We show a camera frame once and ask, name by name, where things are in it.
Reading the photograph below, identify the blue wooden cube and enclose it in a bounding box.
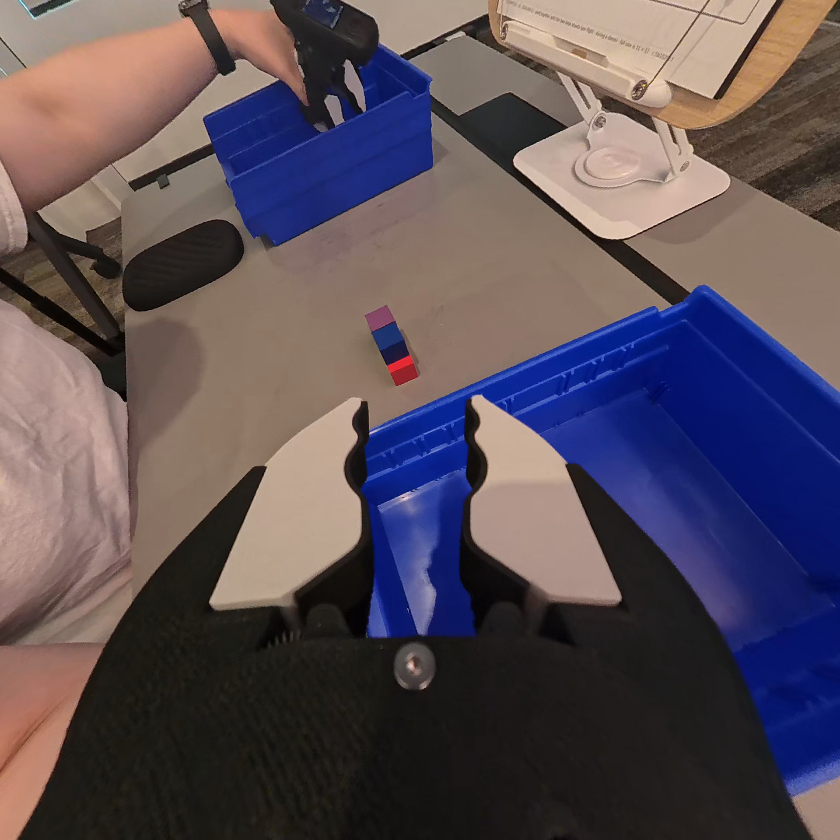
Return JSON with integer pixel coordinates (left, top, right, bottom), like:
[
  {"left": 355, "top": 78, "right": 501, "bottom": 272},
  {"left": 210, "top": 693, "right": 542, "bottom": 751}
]
[{"left": 372, "top": 323, "right": 411, "bottom": 366}]

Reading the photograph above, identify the blue plastic bin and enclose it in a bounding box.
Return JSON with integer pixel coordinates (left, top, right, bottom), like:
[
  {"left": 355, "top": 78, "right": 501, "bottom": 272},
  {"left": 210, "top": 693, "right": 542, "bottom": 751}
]
[
  {"left": 363, "top": 285, "right": 840, "bottom": 798},
  {"left": 203, "top": 42, "right": 434, "bottom": 247}
]

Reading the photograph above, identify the black strip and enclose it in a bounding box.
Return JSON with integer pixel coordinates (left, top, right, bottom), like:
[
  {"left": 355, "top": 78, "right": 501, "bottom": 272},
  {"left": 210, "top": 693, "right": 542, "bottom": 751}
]
[{"left": 400, "top": 29, "right": 690, "bottom": 306}]

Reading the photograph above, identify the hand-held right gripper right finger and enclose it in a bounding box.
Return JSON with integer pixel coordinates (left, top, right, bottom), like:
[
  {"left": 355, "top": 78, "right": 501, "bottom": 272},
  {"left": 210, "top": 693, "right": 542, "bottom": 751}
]
[{"left": 462, "top": 394, "right": 623, "bottom": 611}]

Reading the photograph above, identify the instruction sheet board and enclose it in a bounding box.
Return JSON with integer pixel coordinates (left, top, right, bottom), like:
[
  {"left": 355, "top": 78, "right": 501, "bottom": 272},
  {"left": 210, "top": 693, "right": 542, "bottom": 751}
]
[{"left": 495, "top": 0, "right": 778, "bottom": 99}]

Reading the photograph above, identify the black chair armrest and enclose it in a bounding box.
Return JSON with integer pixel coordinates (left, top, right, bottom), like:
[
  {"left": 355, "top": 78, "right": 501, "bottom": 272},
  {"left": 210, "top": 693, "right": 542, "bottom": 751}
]
[{"left": 122, "top": 220, "right": 245, "bottom": 312}]

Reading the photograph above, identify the person's leg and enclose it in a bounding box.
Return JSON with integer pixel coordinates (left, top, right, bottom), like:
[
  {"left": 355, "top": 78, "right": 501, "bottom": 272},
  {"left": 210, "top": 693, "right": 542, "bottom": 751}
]
[{"left": 0, "top": 643, "right": 104, "bottom": 840}]

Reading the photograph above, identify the person's left hand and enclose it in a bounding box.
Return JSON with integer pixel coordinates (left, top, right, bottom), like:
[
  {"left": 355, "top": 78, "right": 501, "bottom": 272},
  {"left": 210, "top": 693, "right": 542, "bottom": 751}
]
[{"left": 226, "top": 10, "right": 311, "bottom": 107}]

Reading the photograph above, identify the black chair base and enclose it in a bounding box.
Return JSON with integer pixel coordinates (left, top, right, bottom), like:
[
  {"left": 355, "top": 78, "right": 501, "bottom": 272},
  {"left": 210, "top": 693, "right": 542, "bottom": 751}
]
[{"left": 0, "top": 210, "right": 127, "bottom": 398}]

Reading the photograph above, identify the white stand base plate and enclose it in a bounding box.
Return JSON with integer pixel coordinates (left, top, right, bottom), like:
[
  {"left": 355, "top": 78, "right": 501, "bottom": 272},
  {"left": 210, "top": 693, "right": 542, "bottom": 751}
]
[{"left": 492, "top": 13, "right": 731, "bottom": 240}]

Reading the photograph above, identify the person's left forearm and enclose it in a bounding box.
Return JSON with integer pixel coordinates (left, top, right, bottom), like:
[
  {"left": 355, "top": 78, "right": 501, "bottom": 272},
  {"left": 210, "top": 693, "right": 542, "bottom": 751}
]
[{"left": 0, "top": 16, "right": 231, "bottom": 212}]

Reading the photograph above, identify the black wristwatch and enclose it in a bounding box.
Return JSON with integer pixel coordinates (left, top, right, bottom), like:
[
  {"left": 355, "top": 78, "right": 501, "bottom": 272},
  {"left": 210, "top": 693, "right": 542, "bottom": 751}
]
[{"left": 178, "top": 0, "right": 237, "bottom": 76}]

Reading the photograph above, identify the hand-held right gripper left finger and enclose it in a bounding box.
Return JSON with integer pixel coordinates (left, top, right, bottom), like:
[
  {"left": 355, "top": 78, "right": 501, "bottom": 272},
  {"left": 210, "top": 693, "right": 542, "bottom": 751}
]
[{"left": 210, "top": 397, "right": 374, "bottom": 611}]

